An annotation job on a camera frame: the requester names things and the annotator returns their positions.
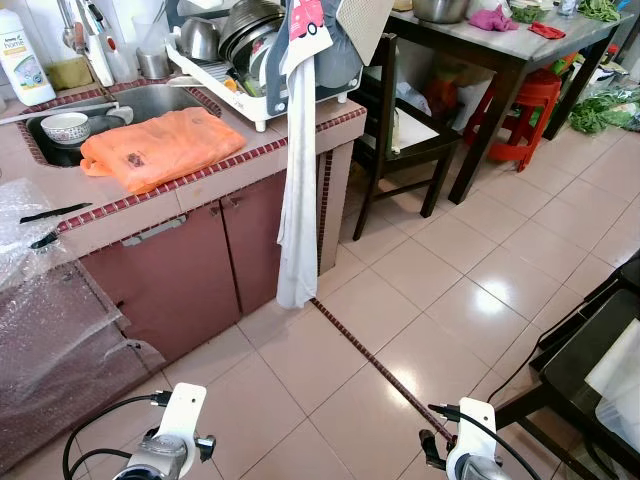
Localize small steel pot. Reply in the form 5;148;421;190
178;17;223;63

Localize dark wooden chair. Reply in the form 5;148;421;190
350;33;463;241

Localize white dish rack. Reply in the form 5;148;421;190
165;25;363;133

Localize white hanging towel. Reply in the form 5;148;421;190
276;35;323;310

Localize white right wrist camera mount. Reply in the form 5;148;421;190
445;398;498;479

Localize large steel pot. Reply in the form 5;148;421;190
410;0;473;24

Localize yellow sponge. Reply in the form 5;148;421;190
45;57;96;91

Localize stainless steel sink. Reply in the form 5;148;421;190
22;83;226;169

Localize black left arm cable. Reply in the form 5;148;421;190
62;392;173;480

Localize wide maroon cabinet door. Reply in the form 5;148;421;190
78;198;243;363

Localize orange plastic bag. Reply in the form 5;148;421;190
80;107;247;196

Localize white patterned bowl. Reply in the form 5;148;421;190
40;112;93;147

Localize grey cloth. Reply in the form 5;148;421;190
305;0;366;93

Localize white detergent bottle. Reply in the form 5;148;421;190
0;8;57;107

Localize bagged green vegetables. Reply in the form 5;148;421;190
568;88;640;136

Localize magenta cloth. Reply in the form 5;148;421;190
468;5;519;32

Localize steel cup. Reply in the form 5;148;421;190
135;45;171;81

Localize clear bubble wrap sheet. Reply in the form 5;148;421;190
0;178;167;473

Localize red cloth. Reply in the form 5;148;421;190
527;21;567;40

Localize pink printed cloth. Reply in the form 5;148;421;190
287;0;334;46

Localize narrow maroon cabinet door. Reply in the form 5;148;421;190
220;168;321;317

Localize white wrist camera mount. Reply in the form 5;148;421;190
150;382;209;471
445;398;498;479

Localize red plastic stool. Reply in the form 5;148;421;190
463;68;563;173

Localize long black strip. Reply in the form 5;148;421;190
18;203;93;225

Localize steel faucet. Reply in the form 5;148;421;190
55;0;116;89

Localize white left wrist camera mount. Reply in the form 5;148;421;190
150;382;209;471

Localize grey cabinet handle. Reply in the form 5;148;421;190
120;214;189;247

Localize dark wooden table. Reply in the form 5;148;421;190
385;5;638;206

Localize beige woven mat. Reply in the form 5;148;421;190
335;0;397;67

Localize black glass side table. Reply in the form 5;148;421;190
490;252;640;480

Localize green leafy vegetables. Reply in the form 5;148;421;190
578;0;623;24

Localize white plastic container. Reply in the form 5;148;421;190
583;318;640;453

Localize stacked steel pans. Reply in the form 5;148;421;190
217;0;291;76

